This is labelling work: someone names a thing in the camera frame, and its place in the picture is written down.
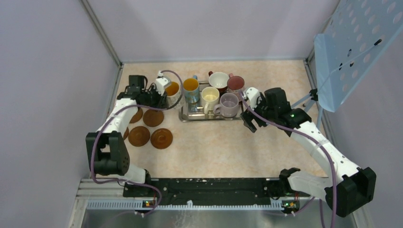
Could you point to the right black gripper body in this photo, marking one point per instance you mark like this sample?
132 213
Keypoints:
263 107

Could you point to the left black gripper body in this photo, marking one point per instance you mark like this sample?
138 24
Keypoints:
152 97

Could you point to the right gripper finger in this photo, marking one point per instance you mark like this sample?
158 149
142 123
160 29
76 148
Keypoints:
247 118
260 122

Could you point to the brown coaster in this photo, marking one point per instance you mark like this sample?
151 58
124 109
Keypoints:
153 118
126 133
161 138
139 136
137 117

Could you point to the white floral family mug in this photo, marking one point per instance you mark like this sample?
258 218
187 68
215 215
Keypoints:
173 93

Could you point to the blue butterfly mug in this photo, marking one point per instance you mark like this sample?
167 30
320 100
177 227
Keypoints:
191 88

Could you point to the silver metal tray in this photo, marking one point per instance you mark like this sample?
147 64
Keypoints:
194 113

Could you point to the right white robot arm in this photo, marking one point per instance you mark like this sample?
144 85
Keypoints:
347 188

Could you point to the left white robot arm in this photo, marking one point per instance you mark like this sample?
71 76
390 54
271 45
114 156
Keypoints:
106 149

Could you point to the lilac ribbed mug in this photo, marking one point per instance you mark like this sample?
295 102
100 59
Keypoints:
228 105

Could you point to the pink ghost mug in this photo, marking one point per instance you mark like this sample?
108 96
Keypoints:
235 84

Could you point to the cream white mug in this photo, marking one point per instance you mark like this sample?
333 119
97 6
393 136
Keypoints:
209 98

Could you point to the red white-inside mug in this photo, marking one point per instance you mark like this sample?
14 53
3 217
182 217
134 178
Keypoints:
219 81

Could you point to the blue perforated stand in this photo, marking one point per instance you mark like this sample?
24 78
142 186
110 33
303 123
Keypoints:
346 47

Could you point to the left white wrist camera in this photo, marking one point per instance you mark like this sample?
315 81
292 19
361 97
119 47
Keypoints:
162 82

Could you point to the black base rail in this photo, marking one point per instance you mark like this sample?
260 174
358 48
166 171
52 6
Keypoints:
213 191

